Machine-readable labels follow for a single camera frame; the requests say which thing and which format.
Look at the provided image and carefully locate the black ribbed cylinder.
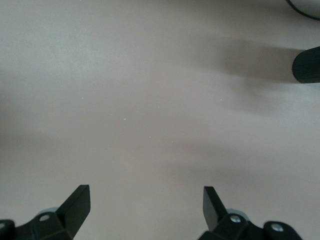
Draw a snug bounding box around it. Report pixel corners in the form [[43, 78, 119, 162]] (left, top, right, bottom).
[[291, 46, 320, 85]]

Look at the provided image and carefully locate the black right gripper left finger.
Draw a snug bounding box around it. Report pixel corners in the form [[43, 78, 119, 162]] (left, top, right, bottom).
[[0, 184, 91, 240]]

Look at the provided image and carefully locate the black cable loop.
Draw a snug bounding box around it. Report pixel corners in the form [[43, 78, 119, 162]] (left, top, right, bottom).
[[284, 0, 320, 20]]

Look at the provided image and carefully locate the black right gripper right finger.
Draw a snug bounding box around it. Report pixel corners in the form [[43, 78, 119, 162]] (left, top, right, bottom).
[[198, 185, 305, 240]]

